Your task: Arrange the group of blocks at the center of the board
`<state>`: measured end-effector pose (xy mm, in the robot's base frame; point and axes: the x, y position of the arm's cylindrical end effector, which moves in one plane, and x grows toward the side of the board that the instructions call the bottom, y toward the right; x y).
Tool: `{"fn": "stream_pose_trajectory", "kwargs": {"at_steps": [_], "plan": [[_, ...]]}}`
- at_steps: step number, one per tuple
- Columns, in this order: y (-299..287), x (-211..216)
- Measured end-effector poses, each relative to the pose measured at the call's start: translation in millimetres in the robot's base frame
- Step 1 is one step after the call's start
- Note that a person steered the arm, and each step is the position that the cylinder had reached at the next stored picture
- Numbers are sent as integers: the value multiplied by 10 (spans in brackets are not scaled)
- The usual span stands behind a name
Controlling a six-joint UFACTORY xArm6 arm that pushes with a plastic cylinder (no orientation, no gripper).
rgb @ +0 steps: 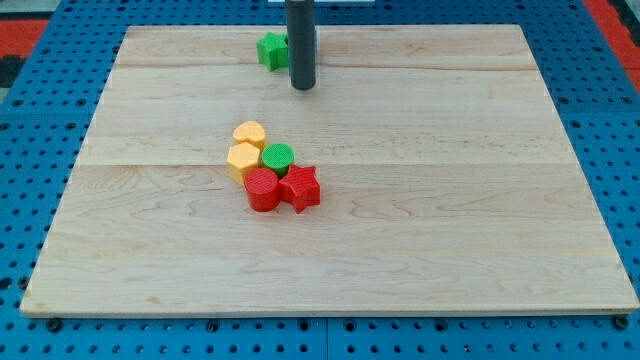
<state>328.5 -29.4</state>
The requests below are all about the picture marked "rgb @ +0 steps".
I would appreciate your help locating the light wooden board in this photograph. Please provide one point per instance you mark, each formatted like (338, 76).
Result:
(449, 186)

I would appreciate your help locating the red star block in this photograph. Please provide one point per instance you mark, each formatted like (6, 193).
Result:
(300, 187)

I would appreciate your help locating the green cylinder block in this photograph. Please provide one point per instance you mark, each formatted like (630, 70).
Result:
(278, 157)

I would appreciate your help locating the yellow hexagon block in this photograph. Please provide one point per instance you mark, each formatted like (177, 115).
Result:
(242, 158)

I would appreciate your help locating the red cylinder block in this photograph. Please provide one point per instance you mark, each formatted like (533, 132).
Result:
(261, 186)

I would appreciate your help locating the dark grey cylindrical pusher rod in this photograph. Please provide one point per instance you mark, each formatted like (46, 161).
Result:
(300, 23)

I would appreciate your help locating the green star block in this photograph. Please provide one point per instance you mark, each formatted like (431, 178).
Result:
(272, 51)

